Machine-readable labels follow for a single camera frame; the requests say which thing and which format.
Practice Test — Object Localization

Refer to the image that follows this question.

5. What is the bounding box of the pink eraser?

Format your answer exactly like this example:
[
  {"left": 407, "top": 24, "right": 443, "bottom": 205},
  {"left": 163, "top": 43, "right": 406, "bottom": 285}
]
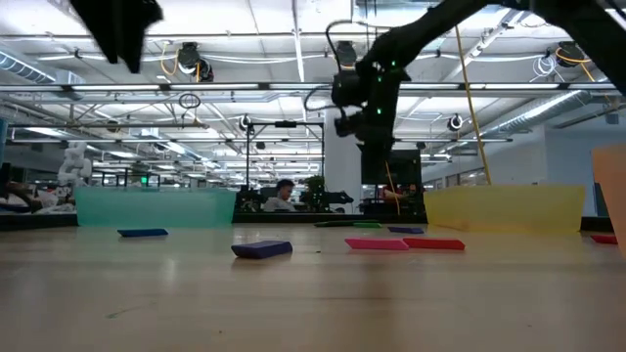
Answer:
[{"left": 343, "top": 237, "right": 411, "bottom": 252}]

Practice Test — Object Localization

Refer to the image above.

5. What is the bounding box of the orange eraser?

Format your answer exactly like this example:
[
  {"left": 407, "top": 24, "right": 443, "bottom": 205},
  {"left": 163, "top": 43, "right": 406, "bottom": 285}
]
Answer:
[{"left": 402, "top": 237, "right": 468, "bottom": 252}]

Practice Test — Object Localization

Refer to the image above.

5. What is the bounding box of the person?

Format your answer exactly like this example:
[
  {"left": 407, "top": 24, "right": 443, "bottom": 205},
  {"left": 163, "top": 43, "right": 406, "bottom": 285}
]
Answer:
[{"left": 262, "top": 178, "right": 297, "bottom": 213}]

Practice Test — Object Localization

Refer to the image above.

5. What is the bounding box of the yellow translucent plastic bin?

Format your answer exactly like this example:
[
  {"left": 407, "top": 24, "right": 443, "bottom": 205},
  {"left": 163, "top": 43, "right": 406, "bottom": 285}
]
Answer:
[{"left": 423, "top": 184, "right": 587, "bottom": 234}]

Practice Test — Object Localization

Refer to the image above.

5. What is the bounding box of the light blue eraser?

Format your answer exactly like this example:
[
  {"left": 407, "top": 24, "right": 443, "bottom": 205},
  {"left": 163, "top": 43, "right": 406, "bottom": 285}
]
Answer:
[{"left": 116, "top": 227, "right": 170, "bottom": 240}]

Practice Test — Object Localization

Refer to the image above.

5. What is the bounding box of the black rig frame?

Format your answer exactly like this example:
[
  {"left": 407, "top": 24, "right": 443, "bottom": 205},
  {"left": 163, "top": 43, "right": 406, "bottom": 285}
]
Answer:
[{"left": 245, "top": 119, "right": 326, "bottom": 193}]

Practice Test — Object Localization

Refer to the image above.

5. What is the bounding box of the yellow cable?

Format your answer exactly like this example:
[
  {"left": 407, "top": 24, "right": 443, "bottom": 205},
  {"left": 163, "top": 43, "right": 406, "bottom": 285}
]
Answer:
[{"left": 456, "top": 26, "right": 493, "bottom": 187}]

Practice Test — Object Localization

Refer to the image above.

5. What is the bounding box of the white column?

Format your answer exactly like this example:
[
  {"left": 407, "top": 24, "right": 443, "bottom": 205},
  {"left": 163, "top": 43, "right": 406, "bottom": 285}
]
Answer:
[{"left": 324, "top": 105, "right": 364, "bottom": 214}]

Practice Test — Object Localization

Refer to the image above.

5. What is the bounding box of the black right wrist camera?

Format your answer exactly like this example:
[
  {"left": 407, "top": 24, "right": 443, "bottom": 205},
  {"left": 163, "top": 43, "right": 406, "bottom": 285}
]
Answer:
[{"left": 331, "top": 69, "right": 367, "bottom": 108}]

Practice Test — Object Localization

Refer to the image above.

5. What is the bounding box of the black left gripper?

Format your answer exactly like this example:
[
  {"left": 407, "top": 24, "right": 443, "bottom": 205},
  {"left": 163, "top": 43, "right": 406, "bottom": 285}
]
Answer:
[{"left": 70, "top": 0, "right": 165, "bottom": 74}]

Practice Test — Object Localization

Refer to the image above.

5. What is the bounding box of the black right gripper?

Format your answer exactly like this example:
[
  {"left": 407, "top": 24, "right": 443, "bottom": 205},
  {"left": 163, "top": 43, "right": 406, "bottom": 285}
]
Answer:
[{"left": 336, "top": 110, "right": 396, "bottom": 185}]

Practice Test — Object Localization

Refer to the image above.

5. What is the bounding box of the green plant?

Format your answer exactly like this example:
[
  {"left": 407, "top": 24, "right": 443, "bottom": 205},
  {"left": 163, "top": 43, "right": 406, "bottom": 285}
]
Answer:
[{"left": 298, "top": 174, "right": 327, "bottom": 197}]

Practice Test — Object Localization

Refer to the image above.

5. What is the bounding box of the white robot figure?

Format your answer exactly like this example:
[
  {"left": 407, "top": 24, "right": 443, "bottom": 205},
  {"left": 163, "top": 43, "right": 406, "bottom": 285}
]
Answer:
[{"left": 57, "top": 141, "right": 94, "bottom": 188}]

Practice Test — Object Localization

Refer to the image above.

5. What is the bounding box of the black monitor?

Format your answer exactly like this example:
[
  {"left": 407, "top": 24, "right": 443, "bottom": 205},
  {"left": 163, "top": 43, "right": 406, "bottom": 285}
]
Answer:
[{"left": 390, "top": 149, "right": 424, "bottom": 187}]

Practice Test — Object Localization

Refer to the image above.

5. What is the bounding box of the teal translucent plastic bin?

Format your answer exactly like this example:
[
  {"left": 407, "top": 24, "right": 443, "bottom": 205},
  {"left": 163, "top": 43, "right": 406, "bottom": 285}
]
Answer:
[{"left": 73, "top": 187, "right": 239, "bottom": 229}]

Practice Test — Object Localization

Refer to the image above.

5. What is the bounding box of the orange translucent plastic bin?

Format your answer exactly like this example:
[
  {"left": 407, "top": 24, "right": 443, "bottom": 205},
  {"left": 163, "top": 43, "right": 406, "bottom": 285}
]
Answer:
[{"left": 591, "top": 144, "right": 626, "bottom": 259}]

